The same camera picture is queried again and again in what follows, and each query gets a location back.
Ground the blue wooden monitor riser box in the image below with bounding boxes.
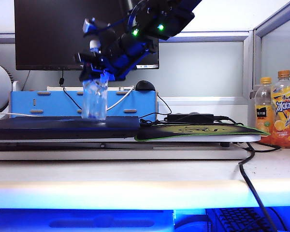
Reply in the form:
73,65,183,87
10,90,158,121

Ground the thin black adapter cable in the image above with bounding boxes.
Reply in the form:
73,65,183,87
139,93,172,125

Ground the small orange juice bottle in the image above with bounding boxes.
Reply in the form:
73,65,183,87
254,77,275,145

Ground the white cable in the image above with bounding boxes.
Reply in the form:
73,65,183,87
0,86,135,118

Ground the black keyboard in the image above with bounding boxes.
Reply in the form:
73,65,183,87
214,207,276,232

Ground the black laptop power adapter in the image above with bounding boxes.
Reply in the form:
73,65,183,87
166,113,215,124

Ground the dark blue closed laptop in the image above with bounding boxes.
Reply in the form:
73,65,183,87
0,116,141,140

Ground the large iced tea bottle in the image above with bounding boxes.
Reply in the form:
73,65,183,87
270,70,290,149

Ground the blue keyboard tray panel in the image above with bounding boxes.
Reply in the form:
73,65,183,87
0,209,174,232

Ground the thick black cable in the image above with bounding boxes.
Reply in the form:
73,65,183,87
238,142,277,232

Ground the white round desk fan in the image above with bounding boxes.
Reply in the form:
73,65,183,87
0,61,13,121

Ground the black green-edged mouse pad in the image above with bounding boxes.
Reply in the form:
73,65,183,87
134,123,271,142

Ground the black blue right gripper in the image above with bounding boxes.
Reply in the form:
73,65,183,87
73,30,160,82

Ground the thin black monitor cable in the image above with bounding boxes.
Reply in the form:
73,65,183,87
59,70,84,104

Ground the black computer mouse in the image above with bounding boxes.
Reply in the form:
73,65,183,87
134,80,156,92

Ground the black computer monitor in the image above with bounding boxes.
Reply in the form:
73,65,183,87
14,0,160,71

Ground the clear mineral water bottle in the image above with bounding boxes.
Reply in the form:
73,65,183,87
81,40,109,121

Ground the white desk riser platform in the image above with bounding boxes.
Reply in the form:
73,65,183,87
0,134,261,160

